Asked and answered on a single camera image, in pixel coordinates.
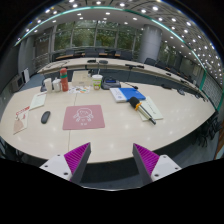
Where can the white green paper cup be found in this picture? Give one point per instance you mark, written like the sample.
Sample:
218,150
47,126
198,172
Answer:
96,81

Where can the grey round pillar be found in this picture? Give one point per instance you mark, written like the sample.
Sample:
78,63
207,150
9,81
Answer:
150,43

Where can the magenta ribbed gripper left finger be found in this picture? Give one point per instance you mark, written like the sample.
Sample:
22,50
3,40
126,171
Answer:
69,166

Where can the microphone with yellow band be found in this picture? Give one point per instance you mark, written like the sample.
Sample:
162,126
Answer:
137,105

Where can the red green thermos bottle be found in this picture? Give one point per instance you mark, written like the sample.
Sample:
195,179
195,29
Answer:
64,79

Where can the white paper notebook left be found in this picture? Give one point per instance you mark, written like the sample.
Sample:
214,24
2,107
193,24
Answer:
38,100

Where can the white paper sheet right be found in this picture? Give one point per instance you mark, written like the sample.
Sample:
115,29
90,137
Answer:
150,106

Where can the pink mouse pad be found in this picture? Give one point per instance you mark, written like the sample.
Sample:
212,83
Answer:
83,117

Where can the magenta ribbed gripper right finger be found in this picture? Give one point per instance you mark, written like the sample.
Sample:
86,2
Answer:
151,166

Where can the white booklet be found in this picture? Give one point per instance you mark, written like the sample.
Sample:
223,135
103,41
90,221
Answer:
118,95

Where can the blue folder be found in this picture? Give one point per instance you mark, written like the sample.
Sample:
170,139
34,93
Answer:
131,92

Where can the white cup left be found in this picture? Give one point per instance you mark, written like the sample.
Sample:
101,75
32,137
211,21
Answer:
48,85

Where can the black computer mouse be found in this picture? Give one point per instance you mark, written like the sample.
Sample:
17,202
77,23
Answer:
45,117

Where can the black desk phone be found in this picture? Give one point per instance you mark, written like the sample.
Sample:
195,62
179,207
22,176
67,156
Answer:
108,83

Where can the red white leaflet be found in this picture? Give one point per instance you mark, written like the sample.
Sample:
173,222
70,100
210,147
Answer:
21,120

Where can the brown paper bag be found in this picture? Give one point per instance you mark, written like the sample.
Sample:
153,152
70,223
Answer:
81,78

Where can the colourful sticker sheet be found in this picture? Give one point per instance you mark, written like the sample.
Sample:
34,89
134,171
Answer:
79,89

